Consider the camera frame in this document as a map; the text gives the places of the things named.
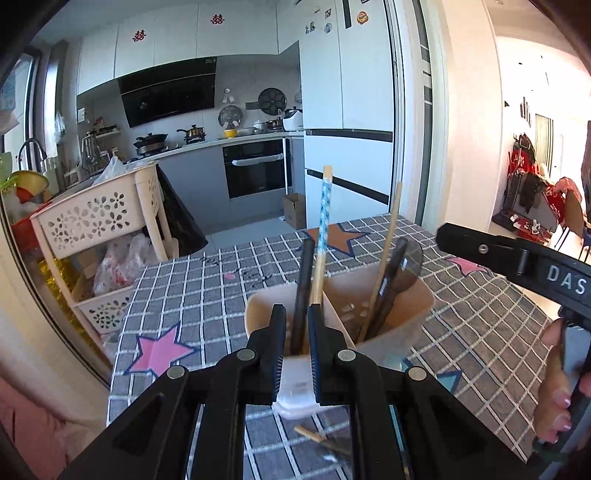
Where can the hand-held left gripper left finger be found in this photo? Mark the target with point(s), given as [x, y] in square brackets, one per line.
[277, 364]

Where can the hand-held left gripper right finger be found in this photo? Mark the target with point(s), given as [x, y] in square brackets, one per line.
[316, 369]

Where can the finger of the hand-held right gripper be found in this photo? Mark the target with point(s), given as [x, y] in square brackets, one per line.
[480, 249]

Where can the plain wooden chopstick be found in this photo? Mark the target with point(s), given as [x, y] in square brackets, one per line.
[385, 258]
[308, 433]

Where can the black plastic utensil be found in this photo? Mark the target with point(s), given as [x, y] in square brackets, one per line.
[302, 286]

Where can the white plastic utensil holder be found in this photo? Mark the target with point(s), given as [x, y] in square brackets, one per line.
[397, 323]

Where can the black translucent plastic spoon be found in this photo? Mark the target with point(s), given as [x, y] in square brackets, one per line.
[392, 281]

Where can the blue patterned wooden chopstick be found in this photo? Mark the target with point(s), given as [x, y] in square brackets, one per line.
[323, 221]

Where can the person's right hand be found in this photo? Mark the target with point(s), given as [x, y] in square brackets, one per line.
[551, 397]

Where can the red floor basket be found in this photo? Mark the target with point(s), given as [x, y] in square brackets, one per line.
[533, 227]

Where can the wooden chair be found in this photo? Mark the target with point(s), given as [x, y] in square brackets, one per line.
[572, 212]

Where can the red hanging decorations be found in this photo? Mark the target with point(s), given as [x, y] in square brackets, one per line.
[531, 184]

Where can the small cardboard box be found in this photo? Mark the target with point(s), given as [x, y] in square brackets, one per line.
[294, 212]

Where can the clear bag with red contents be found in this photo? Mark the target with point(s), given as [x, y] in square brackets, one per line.
[122, 267]

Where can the grey kitchen base cabinet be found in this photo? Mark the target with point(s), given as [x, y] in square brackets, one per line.
[198, 184]

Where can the black built-in oven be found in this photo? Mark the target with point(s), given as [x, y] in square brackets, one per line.
[256, 168]

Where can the white refrigerator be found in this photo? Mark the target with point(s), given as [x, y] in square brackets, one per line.
[351, 92]

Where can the white rice cooker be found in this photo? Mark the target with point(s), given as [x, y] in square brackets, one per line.
[293, 120]

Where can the gold foil decoration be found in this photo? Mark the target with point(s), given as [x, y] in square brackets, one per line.
[55, 290]

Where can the yellow bowl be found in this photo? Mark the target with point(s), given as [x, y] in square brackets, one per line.
[232, 134]

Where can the white flower-cut storage cart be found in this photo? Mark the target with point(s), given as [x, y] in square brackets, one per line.
[92, 217]

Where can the dark cooking pot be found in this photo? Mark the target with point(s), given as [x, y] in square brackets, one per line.
[191, 134]

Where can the round hanging steamer rack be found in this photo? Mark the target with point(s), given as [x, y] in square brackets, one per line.
[230, 117]

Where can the pink plastic stool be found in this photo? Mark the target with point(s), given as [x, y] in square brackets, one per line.
[27, 415]

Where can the white plastic bag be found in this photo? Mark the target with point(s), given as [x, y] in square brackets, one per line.
[111, 170]

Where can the black wok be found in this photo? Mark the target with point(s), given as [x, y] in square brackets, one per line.
[151, 142]

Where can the dark round hanging pan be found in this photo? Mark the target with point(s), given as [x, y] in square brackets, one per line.
[272, 100]

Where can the orange round fridge magnet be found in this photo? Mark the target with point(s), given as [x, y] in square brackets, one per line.
[362, 18]

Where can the black strip fridge magnet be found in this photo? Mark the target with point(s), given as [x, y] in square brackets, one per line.
[346, 14]

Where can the glass jug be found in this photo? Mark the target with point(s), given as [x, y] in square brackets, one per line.
[90, 154]

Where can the red box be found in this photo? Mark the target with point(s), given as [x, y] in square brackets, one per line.
[25, 227]

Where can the black range hood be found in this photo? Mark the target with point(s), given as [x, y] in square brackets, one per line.
[171, 94]

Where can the kitchen faucet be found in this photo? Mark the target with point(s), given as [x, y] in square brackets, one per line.
[30, 147]

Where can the white upper kitchen cabinets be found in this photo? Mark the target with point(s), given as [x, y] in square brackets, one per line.
[184, 41]

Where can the red paper-cut sticker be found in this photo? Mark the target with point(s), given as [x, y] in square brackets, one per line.
[217, 19]
[137, 36]

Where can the dark wall ornament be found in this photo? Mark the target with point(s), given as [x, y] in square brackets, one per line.
[525, 110]

